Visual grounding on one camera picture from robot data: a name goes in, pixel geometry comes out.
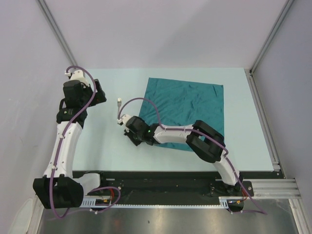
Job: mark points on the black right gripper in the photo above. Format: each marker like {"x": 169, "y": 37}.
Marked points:
{"x": 128, "y": 132}

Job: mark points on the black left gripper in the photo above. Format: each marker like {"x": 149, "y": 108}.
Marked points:
{"x": 99, "y": 96}

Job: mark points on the silver metal fork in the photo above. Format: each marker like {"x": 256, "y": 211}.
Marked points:
{"x": 119, "y": 104}

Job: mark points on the teal cloth napkin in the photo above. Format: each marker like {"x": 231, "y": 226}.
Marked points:
{"x": 181, "y": 103}

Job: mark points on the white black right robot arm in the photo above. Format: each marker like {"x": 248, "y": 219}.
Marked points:
{"x": 204, "y": 141}

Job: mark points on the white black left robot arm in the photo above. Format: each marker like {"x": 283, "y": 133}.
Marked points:
{"x": 58, "y": 188}

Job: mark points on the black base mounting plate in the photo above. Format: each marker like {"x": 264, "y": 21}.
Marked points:
{"x": 209, "y": 183}

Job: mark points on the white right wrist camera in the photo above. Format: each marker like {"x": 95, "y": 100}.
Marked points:
{"x": 124, "y": 119}

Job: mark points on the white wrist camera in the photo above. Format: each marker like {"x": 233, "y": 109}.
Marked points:
{"x": 77, "y": 75}
{"x": 124, "y": 119}

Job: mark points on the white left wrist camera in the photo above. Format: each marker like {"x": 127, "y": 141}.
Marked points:
{"x": 77, "y": 75}

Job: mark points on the left aluminium corner post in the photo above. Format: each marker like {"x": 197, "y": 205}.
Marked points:
{"x": 43, "y": 6}

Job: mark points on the aluminium corner post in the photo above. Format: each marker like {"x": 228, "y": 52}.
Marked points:
{"x": 273, "y": 32}
{"x": 43, "y": 6}

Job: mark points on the aluminium frame rail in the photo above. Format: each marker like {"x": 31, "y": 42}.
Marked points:
{"x": 287, "y": 209}

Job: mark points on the right aluminium corner post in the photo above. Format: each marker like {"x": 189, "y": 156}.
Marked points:
{"x": 273, "y": 32}

